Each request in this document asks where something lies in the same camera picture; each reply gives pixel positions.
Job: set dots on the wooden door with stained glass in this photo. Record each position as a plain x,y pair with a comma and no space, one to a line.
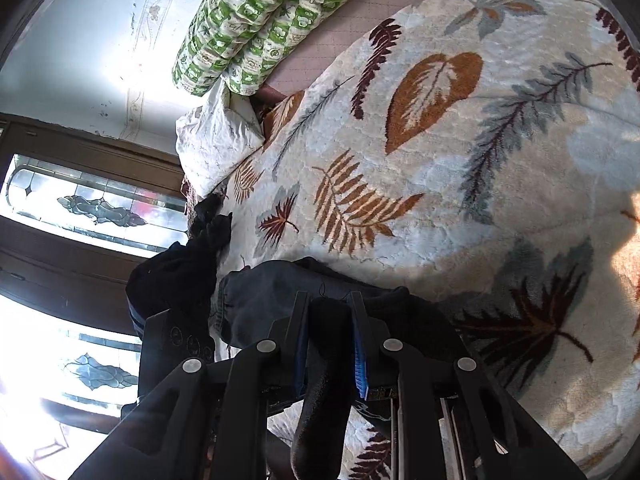
75,260

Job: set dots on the white leaf print pillow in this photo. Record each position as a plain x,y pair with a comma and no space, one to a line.
215,145

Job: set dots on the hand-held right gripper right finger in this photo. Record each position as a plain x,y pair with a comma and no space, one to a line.
359,355

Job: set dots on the green checked folded quilt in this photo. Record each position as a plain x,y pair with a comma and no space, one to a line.
250,25

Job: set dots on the pink quilted bed sheet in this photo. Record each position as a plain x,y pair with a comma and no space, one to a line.
350,20

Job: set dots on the dark cloth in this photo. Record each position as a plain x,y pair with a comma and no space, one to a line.
175,275

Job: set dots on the leaf print fleece blanket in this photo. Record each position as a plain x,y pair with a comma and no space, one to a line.
450,160

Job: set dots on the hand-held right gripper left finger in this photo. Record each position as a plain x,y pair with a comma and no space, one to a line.
300,365

